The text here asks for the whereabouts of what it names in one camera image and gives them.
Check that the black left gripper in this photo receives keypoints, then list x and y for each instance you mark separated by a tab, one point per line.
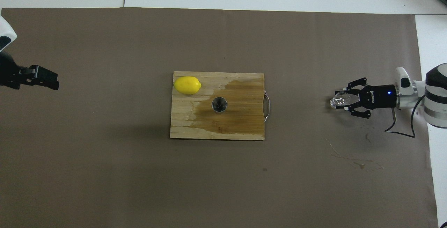
7	69

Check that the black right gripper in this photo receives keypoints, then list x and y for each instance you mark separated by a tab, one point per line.
379	97

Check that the small clear glass cup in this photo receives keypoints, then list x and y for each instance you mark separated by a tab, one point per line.
340	100

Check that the steel jigger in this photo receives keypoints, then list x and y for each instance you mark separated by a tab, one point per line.
219	104

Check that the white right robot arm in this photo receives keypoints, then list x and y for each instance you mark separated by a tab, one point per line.
436	98

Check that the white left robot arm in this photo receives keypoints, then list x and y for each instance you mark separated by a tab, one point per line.
5	29

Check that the wooden cutting board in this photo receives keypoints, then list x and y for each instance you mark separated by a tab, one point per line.
244	123

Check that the brown paper table mat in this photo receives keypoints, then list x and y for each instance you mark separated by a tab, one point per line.
104	172

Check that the yellow lemon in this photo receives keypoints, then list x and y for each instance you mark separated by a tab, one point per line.
187	85

